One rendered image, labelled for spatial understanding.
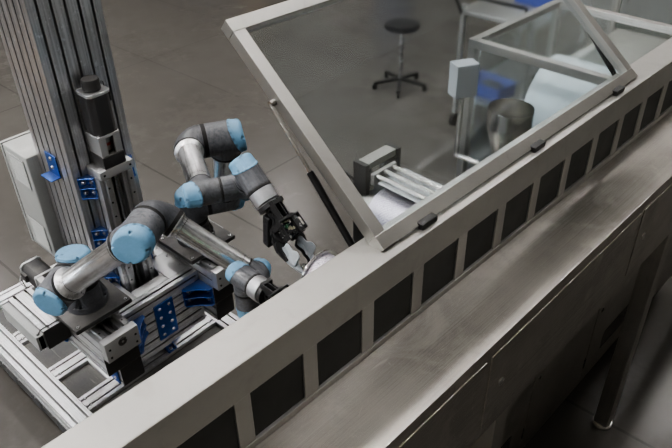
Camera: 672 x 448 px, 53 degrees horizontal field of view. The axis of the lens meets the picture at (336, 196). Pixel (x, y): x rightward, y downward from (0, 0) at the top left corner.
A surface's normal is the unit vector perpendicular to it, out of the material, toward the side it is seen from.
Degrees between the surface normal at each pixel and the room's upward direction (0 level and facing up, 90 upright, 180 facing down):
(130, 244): 85
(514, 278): 0
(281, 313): 0
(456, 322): 0
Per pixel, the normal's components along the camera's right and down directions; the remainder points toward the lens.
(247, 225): -0.02, -0.83
